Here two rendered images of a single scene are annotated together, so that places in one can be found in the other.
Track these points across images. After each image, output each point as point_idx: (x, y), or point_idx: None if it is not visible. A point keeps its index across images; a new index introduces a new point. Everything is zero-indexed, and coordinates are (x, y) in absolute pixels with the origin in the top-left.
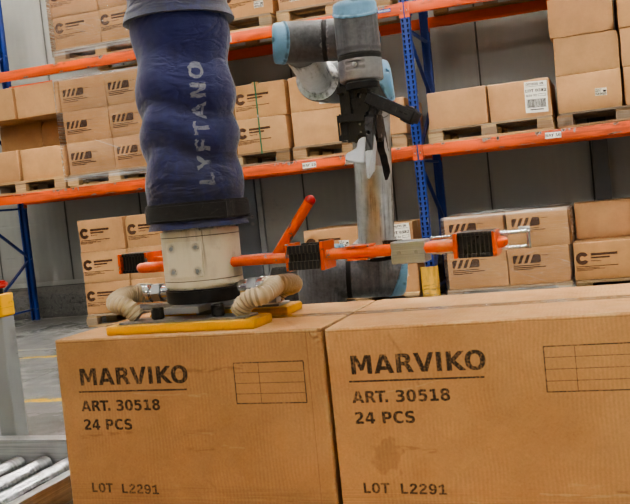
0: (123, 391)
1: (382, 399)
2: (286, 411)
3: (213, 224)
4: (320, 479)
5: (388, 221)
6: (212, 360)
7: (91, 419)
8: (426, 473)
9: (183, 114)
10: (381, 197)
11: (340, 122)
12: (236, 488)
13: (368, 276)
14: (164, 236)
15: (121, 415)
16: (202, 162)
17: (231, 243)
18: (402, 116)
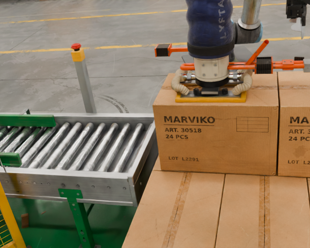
0: (184, 125)
1: (301, 132)
2: (258, 135)
3: (224, 55)
4: (269, 158)
5: (258, 13)
6: (227, 115)
7: (169, 134)
8: None
9: (214, 6)
10: (258, 3)
11: (288, 9)
12: (232, 160)
13: (245, 36)
14: (199, 58)
15: (183, 133)
16: (221, 28)
17: (228, 59)
18: None
